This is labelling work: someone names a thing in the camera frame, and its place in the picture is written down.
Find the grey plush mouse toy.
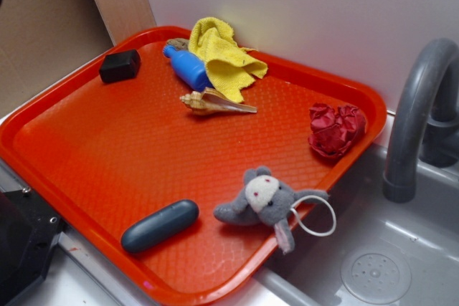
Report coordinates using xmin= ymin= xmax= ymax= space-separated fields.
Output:
xmin=213 ymin=166 xmax=336 ymax=254

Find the yellow cloth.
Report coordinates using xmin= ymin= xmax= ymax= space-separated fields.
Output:
xmin=188 ymin=17 xmax=268 ymax=103

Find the beige conch seashell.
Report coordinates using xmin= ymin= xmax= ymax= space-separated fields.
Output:
xmin=179 ymin=87 xmax=257 ymax=116

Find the grey plastic sink basin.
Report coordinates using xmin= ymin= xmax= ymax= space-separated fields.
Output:
xmin=255 ymin=145 xmax=458 ymax=305

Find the brown scrubber ball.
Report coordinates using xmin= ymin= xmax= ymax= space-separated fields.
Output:
xmin=166 ymin=38 xmax=189 ymax=51

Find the blue plastic bottle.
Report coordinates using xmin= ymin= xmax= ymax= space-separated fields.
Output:
xmin=163 ymin=45 xmax=213 ymax=92

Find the grey toy faucet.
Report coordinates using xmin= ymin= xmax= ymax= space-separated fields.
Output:
xmin=383 ymin=38 xmax=458 ymax=203

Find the dark grey oval case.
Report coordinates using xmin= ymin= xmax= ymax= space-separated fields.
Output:
xmin=120 ymin=199 xmax=199 ymax=254

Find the small black box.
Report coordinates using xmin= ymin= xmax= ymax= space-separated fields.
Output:
xmin=99 ymin=49 xmax=141 ymax=83

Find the orange plastic tray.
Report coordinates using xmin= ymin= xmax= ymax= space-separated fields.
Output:
xmin=1 ymin=27 xmax=387 ymax=305

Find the crumpled red paper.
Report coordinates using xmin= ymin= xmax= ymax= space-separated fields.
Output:
xmin=308 ymin=103 xmax=366 ymax=159

